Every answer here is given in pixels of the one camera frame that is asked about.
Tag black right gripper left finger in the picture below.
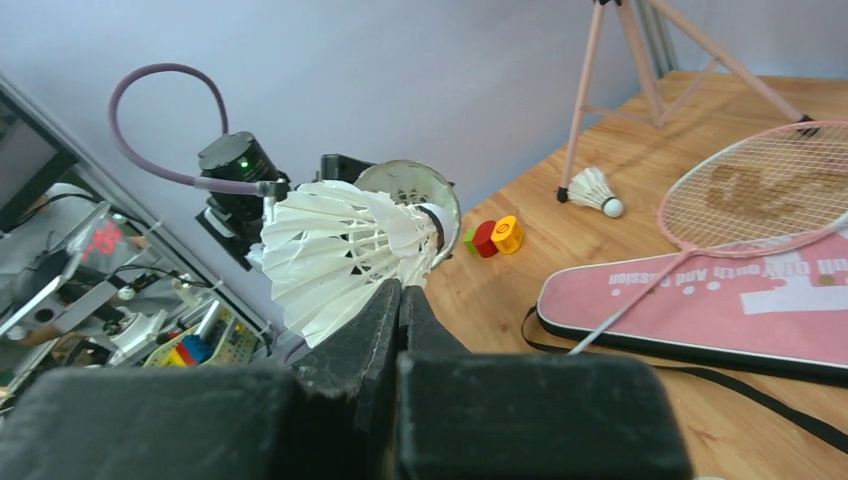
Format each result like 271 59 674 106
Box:
1 281 402 479

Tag pink music stand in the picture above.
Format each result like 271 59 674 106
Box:
556 0 819 205

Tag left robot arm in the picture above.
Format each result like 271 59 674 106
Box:
195 131 290 271

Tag pink badminton racket left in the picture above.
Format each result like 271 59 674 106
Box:
570 120 847 355

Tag black shuttlecock tube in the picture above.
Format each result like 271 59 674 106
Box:
316 153 462 268

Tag colourful toy blocks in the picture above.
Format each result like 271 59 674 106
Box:
462 215 525 258

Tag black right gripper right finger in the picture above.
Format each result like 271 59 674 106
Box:
396 287 693 479

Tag white shuttlecock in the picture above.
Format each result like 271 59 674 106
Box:
568 167 624 218
261 180 458 348

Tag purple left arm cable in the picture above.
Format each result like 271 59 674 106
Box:
107 62 293 198

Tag pink racket cover bag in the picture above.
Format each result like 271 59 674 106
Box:
519 231 848 457

